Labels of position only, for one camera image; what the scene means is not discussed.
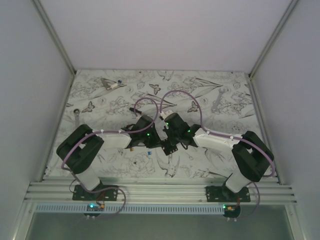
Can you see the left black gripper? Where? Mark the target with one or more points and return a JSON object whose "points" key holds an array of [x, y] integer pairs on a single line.
{"points": [[156, 142]]}

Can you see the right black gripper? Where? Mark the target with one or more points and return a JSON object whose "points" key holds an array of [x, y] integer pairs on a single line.
{"points": [[172, 141]]}

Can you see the black fuse box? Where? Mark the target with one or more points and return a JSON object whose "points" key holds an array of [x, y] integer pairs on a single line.
{"points": [[168, 148]]}

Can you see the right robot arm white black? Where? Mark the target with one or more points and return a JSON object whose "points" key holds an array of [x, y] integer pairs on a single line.
{"points": [[251, 155]]}

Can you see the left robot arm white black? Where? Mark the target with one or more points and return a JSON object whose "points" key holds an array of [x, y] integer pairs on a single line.
{"points": [[81, 147]]}

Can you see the silver open-end wrench right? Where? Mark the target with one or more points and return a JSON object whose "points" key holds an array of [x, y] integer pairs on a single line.
{"points": [[221, 91]]}

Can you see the silver ratchet wrench left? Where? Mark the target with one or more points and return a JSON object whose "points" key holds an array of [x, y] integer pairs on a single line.
{"points": [[76, 113]]}

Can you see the left controller board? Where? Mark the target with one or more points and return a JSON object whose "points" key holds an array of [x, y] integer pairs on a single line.
{"points": [[93, 210]]}

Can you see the controller board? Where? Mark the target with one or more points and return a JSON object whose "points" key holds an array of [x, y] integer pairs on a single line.
{"points": [[93, 210], [231, 212]]}

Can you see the right controller board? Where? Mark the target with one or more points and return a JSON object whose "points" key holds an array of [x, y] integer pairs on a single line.
{"points": [[231, 212]]}

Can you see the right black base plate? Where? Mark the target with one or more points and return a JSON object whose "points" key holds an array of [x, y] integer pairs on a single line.
{"points": [[221, 194]]}

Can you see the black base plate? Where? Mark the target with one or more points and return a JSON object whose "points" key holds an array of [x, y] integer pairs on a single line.
{"points": [[79, 194], [221, 194]]}

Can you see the metal bracket tool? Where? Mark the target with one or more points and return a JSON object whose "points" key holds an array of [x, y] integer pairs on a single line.
{"points": [[105, 83]]}

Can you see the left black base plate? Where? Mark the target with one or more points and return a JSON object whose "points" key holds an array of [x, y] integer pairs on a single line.
{"points": [[79, 194]]}

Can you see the white slotted cable duct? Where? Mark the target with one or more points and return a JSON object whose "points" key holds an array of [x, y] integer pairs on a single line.
{"points": [[130, 208]]}

